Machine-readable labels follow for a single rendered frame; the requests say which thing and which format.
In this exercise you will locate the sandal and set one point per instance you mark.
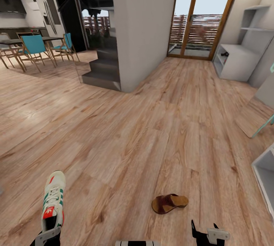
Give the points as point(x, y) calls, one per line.
point(165, 203)

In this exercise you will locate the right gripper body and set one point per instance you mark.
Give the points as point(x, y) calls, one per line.
point(202, 240)

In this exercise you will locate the stairs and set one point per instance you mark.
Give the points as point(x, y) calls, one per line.
point(90, 29)

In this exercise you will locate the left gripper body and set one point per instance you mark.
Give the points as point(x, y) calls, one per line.
point(54, 241)

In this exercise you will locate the breakfast table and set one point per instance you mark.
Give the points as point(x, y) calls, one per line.
point(19, 41)

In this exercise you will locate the oven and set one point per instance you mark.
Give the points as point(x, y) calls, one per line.
point(36, 31)

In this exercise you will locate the gym shoe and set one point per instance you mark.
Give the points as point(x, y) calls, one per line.
point(53, 214)

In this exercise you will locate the fridge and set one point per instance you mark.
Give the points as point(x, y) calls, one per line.
point(52, 18)

